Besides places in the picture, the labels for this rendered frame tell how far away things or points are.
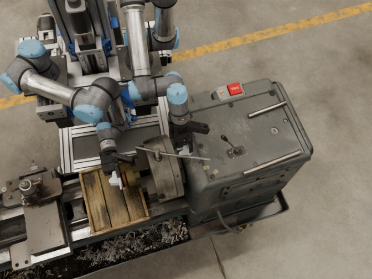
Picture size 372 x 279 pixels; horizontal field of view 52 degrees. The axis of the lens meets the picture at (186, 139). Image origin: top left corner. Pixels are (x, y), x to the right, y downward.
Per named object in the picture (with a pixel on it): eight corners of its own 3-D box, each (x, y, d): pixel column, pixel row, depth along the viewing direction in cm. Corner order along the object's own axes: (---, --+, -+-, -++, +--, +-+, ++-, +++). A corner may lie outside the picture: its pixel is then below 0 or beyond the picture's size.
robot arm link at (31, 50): (56, 58, 191) (47, 40, 179) (40, 78, 186) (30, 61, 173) (35, 49, 193) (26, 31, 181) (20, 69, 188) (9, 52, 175)
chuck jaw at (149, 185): (157, 171, 183) (164, 192, 176) (158, 177, 187) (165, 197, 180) (135, 178, 181) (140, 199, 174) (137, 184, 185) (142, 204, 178)
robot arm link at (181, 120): (186, 103, 152) (192, 115, 146) (187, 112, 155) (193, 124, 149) (168, 108, 151) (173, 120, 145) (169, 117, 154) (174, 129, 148)
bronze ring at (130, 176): (137, 162, 183) (118, 168, 182) (141, 180, 180) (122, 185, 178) (138, 169, 192) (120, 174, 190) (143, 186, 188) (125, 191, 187)
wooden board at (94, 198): (133, 158, 212) (132, 155, 208) (150, 220, 198) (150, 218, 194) (79, 173, 207) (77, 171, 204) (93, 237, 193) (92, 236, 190)
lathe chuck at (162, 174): (160, 150, 208) (158, 124, 179) (177, 204, 196) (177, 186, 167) (144, 155, 207) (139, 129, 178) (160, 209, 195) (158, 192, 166)
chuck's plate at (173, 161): (166, 148, 209) (165, 123, 180) (183, 202, 196) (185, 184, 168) (160, 150, 208) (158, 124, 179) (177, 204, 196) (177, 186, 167)
